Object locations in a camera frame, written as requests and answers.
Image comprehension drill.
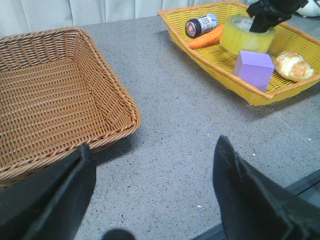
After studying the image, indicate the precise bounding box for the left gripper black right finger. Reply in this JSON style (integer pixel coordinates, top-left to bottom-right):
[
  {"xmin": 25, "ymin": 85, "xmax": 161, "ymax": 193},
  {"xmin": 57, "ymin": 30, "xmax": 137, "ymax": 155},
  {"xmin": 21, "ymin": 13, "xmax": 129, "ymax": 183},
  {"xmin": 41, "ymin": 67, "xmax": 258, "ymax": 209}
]
[{"xmin": 212, "ymin": 135, "xmax": 320, "ymax": 240}]

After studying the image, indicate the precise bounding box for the orange toy carrot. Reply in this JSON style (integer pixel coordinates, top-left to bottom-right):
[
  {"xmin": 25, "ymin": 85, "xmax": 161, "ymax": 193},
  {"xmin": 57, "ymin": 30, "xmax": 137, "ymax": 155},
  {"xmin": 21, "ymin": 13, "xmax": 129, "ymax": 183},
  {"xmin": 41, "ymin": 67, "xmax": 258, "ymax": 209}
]
[{"xmin": 187, "ymin": 24, "xmax": 225, "ymax": 49}]

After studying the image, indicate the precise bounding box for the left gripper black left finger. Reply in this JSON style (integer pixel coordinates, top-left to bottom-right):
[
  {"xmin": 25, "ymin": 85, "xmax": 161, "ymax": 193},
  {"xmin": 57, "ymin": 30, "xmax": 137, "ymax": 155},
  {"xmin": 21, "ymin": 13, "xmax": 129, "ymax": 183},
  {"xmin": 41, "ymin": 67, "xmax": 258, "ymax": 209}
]
[{"xmin": 0, "ymin": 144, "xmax": 96, "ymax": 240}]

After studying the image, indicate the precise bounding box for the purple foam block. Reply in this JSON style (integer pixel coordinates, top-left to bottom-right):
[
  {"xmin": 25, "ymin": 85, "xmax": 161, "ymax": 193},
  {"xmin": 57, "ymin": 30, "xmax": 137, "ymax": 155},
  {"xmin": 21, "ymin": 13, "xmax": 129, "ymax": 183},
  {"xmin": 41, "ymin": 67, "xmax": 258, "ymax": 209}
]
[{"xmin": 233, "ymin": 50, "xmax": 275, "ymax": 92}]

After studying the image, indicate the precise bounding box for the brown wicker basket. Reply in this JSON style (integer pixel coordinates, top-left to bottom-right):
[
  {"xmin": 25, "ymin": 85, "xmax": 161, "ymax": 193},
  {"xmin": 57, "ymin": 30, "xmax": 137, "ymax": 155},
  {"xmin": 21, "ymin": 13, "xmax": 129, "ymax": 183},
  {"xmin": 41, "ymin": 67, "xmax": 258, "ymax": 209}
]
[{"xmin": 0, "ymin": 27, "xmax": 141, "ymax": 188}]

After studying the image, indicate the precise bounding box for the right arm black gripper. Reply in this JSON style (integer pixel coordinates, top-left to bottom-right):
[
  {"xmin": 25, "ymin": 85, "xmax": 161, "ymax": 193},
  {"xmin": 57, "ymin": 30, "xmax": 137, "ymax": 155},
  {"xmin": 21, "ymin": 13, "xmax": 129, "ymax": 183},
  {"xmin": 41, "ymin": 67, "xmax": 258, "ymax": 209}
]
[{"xmin": 247, "ymin": 0, "xmax": 308, "ymax": 33}]

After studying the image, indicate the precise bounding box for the yellow packing tape roll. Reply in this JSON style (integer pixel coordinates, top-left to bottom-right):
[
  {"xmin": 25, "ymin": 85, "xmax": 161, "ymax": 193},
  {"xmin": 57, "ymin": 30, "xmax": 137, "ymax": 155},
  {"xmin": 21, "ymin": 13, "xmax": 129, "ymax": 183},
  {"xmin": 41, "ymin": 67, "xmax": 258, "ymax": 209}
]
[{"xmin": 219, "ymin": 14, "xmax": 276, "ymax": 55}]

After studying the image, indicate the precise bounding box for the white curtain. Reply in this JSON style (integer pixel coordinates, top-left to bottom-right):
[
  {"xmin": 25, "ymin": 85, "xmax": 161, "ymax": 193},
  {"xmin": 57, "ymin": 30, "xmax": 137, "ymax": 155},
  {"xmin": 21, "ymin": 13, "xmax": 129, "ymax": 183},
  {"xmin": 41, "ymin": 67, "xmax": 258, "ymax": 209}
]
[{"xmin": 0, "ymin": 0, "xmax": 235, "ymax": 37}]

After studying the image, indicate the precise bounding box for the small jar with black lid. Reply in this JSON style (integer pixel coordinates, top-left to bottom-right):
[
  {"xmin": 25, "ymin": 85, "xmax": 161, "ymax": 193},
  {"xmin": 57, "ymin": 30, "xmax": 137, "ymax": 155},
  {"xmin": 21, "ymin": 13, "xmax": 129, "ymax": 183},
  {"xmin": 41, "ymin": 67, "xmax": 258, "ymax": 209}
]
[{"xmin": 185, "ymin": 13, "xmax": 218, "ymax": 38}]

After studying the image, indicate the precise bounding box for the toy croissant bread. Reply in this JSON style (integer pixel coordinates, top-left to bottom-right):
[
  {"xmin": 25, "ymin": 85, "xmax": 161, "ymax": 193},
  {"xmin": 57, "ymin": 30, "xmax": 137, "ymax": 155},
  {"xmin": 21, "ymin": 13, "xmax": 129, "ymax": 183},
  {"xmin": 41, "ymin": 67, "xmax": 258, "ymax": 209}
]
[{"xmin": 274, "ymin": 51, "xmax": 317, "ymax": 82}]

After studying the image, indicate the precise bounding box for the yellow woven basket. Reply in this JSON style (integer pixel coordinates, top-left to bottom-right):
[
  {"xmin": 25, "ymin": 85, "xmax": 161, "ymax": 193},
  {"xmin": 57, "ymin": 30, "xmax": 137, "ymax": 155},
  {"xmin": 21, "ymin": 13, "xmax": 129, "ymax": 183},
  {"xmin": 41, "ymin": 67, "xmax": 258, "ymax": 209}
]
[{"xmin": 158, "ymin": 0, "xmax": 320, "ymax": 106}]

